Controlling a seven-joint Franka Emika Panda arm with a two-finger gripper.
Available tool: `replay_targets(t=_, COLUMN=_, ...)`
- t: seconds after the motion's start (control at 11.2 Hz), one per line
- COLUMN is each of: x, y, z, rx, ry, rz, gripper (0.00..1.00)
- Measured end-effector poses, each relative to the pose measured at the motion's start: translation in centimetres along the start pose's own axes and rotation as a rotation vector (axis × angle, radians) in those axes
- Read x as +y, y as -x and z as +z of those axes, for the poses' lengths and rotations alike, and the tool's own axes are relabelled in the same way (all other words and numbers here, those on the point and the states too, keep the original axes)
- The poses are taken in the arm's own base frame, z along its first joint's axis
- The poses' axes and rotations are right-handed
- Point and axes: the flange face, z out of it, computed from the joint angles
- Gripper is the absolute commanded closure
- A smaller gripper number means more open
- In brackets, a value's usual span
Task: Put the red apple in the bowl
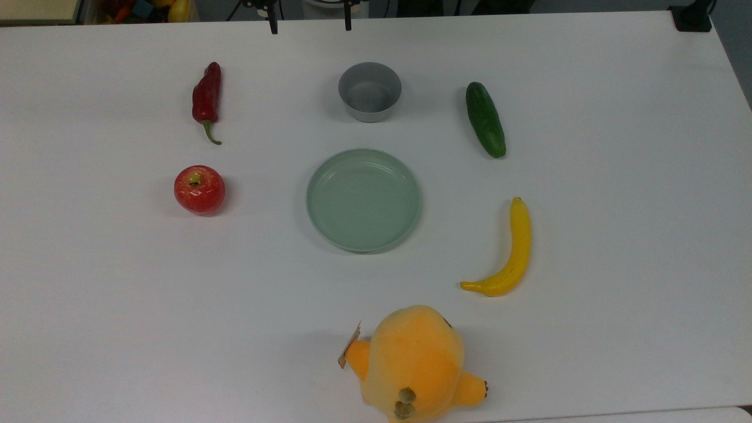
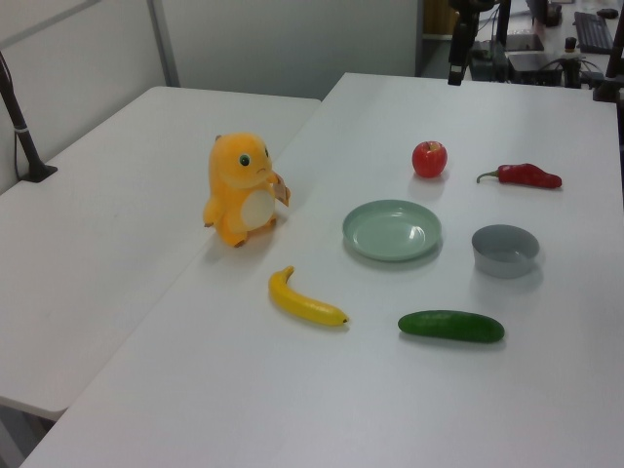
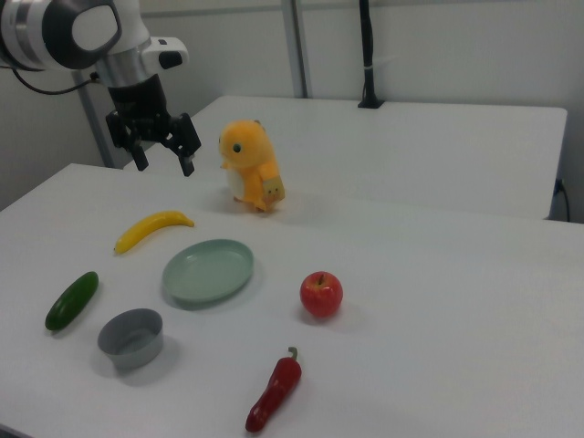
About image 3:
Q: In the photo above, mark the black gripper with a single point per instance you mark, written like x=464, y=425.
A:
x=137, y=105

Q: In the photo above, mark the red apple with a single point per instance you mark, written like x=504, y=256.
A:
x=320, y=294

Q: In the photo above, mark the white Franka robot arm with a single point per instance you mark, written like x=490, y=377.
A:
x=36, y=32

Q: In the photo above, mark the grey bowl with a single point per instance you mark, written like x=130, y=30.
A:
x=132, y=340

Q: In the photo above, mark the yellow banana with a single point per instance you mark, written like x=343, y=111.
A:
x=150, y=226

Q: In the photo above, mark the orange plush toy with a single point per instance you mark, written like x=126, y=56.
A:
x=248, y=159

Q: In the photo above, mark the pale green plate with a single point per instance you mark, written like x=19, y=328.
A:
x=207, y=271

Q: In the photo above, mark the green cucumber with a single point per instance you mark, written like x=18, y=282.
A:
x=70, y=302

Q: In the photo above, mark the red chili pepper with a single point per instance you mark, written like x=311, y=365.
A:
x=276, y=390

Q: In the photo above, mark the slanted grey frame post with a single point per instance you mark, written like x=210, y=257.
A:
x=98, y=137

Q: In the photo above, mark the grey metal frame post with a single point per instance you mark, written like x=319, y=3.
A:
x=296, y=45

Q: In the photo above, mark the black camera stand pole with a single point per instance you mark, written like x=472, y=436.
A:
x=367, y=45

